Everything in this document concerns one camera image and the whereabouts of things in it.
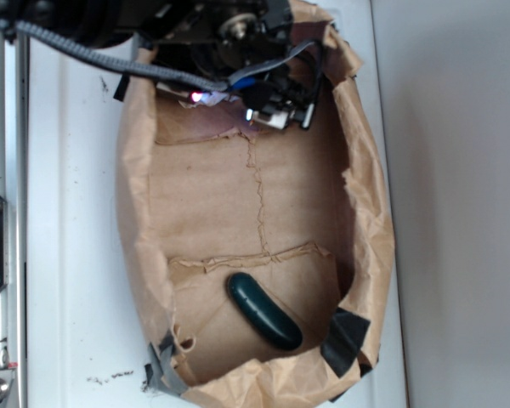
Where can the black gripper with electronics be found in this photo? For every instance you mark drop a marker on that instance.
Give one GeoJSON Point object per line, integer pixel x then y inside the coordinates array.
{"type": "Point", "coordinates": [247, 45]}

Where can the white paper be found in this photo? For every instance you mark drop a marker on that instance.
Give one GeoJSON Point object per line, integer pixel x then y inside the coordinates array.
{"type": "Point", "coordinates": [212, 98]}

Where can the black tape front right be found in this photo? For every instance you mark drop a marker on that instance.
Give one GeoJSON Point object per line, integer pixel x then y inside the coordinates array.
{"type": "Point", "coordinates": [121, 88]}

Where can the black tape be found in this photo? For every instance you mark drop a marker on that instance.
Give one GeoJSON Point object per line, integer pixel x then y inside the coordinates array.
{"type": "Point", "coordinates": [160, 375]}
{"type": "Point", "coordinates": [346, 335]}
{"type": "Point", "coordinates": [121, 88]}

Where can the brown paper bag tray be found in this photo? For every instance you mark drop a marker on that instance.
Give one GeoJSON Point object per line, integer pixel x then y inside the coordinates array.
{"type": "Point", "coordinates": [202, 194]}

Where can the dark green toy cucumber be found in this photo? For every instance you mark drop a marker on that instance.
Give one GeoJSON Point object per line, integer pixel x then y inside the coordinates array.
{"type": "Point", "coordinates": [263, 314]}

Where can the black tape right side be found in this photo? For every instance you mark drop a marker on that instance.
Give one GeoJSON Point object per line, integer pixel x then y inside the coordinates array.
{"type": "Point", "coordinates": [346, 335]}

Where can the black tape front left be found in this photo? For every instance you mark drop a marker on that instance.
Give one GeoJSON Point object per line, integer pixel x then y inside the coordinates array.
{"type": "Point", "coordinates": [160, 375]}

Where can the white plastic lid board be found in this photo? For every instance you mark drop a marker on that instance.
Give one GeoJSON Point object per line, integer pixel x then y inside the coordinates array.
{"type": "Point", "coordinates": [85, 343]}

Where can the aluminium frame rail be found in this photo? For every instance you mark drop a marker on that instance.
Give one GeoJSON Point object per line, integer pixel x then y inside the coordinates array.
{"type": "Point", "coordinates": [13, 190]}

